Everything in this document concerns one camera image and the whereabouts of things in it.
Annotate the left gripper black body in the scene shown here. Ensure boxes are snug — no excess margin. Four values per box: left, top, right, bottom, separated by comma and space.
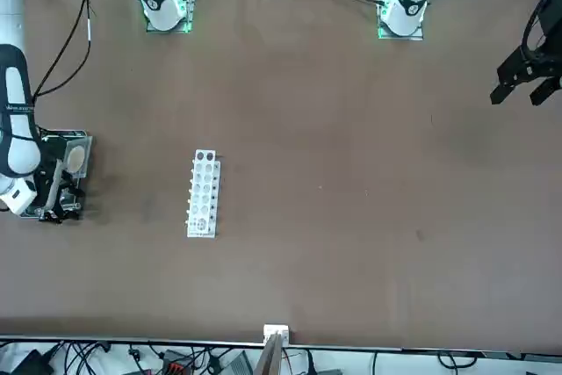
536, 0, 562, 49

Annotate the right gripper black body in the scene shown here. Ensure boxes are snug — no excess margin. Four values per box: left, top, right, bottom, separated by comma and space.
26, 162, 67, 218

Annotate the glass test tube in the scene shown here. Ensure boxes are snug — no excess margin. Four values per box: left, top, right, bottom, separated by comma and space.
37, 202, 83, 219

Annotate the stainless steel tray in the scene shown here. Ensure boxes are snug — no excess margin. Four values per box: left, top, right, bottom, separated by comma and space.
17, 130, 89, 220

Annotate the white test tube rack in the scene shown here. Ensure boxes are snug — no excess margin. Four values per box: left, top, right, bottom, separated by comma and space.
186, 148, 223, 239

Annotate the large black adapter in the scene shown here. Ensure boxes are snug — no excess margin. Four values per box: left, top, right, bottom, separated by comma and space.
8, 348, 54, 375

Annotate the black orange connector box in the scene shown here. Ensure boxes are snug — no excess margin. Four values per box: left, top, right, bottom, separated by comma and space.
160, 350, 195, 372

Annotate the dark ribbed power supply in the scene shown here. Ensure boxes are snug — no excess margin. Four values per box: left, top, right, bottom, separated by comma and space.
222, 350, 255, 375

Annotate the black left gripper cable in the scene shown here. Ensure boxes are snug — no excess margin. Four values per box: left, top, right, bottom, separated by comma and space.
522, 0, 550, 64

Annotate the table edge rail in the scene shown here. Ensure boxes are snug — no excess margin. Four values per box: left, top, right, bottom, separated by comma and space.
0, 334, 562, 357

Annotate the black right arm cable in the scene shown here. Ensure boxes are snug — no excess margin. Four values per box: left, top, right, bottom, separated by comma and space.
32, 0, 98, 99

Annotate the white table edge bracket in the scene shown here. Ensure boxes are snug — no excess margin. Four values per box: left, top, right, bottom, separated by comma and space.
263, 324, 291, 344

